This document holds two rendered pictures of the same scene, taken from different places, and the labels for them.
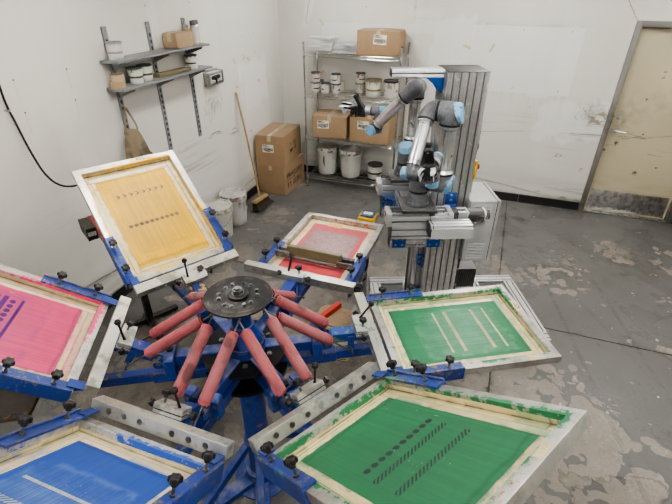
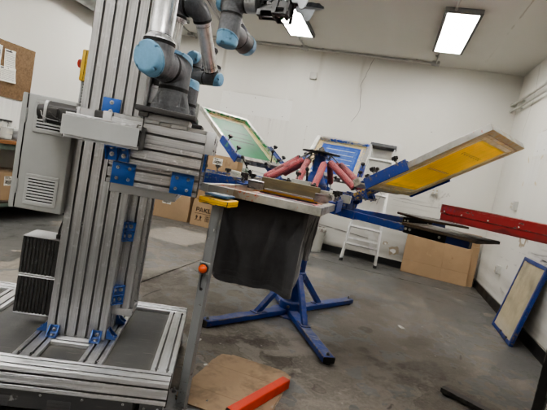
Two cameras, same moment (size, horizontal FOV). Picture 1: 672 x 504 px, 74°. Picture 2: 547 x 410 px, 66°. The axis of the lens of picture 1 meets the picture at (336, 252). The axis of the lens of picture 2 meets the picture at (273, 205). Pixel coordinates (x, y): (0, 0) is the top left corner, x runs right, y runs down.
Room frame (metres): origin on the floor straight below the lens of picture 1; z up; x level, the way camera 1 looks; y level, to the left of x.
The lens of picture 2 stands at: (4.85, -0.19, 1.13)
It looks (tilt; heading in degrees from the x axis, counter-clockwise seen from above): 5 degrees down; 174
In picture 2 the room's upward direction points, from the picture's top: 11 degrees clockwise
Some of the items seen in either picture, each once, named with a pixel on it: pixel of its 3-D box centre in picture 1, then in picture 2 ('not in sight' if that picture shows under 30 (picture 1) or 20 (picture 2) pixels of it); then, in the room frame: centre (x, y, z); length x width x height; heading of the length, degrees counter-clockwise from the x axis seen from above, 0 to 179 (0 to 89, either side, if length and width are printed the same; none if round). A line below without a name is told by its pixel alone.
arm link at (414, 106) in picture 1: (413, 118); (166, 2); (3.23, -0.55, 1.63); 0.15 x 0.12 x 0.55; 156
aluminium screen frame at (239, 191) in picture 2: (326, 246); (279, 197); (2.55, 0.06, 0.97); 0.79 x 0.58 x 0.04; 160
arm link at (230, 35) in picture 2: not in sight; (230, 32); (3.31, -0.30, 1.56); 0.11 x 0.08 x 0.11; 156
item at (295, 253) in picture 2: not in sight; (255, 246); (2.83, -0.04, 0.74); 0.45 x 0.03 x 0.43; 70
